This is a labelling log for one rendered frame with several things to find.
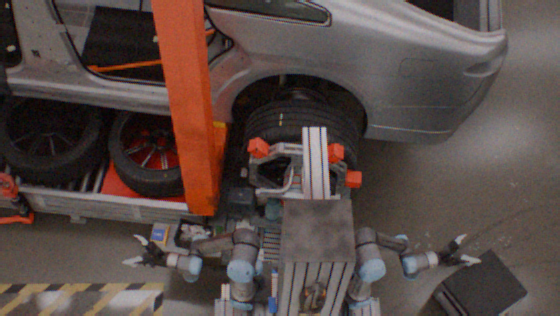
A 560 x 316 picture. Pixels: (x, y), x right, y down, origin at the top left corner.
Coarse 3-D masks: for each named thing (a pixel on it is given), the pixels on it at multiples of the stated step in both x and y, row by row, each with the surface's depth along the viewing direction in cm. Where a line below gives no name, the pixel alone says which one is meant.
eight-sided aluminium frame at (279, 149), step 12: (276, 144) 381; (288, 144) 379; (252, 156) 391; (276, 156) 381; (288, 156) 380; (300, 156) 378; (252, 168) 395; (336, 168) 385; (252, 180) 407; (264, 180) 415; (336, 192) 409
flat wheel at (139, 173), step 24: (120, 120) 454; (144, 120) 457; (168, 120) 477; (120, 144) 446; (144, 144) 449; (168, 144) 453; (120, 168) 438; (144, 168) 438; (168, 168) 439; (144, 192) 448; (168, 192) 447
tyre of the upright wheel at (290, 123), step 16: (256, 112) 398; (272, 112) 388; (288, 112) 384; (304, 112) 383; (320, 112) 385; (336, 112) 390; (256, 128) 390; (272, 128) 382; (288, 128) 378; (336, 128) 385; (352, 128) 398; (352, 144) 394; (352, 160) 393
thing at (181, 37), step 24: (168, 0) 262; (192, 0) 261; (168, 24) 274; (192, 24) 273; (168, 48) 287; (192, 48) 285; (168, 72) 301; (192, 72) 299; (168, 96) 317; (192, 96) 315; (192, 120) 332; (192, 144) 351; (192, 168) 373; (216, 168) 398; (192, 192) 397; (216, 192) 408
